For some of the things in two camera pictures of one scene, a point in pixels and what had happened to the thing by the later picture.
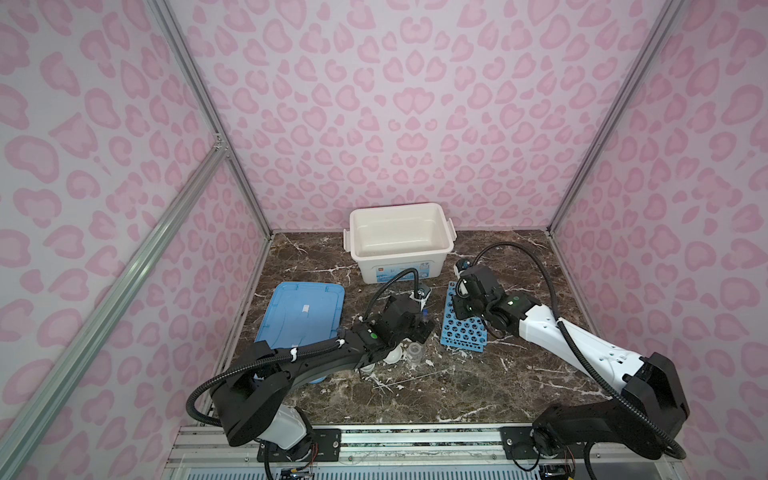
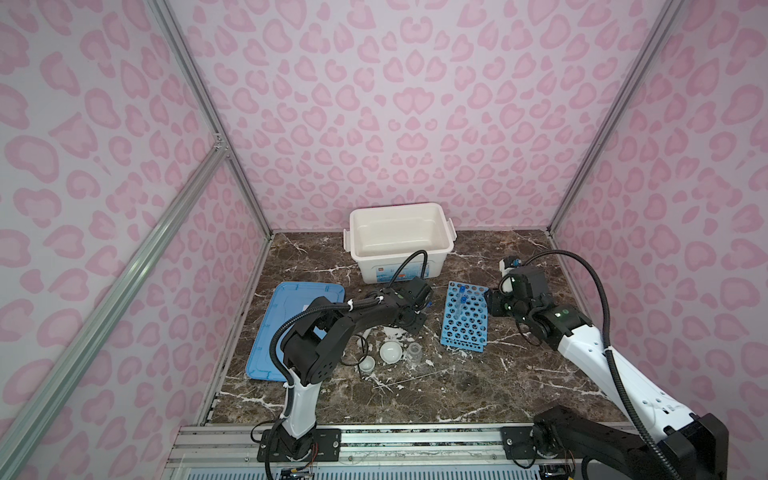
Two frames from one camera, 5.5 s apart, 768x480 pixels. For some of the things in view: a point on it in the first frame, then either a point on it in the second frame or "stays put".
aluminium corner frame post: [209, 103] stays put
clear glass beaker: [414, 353] stays put
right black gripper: [458, 305] -> [494, 297]
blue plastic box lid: [301, 313] stays put
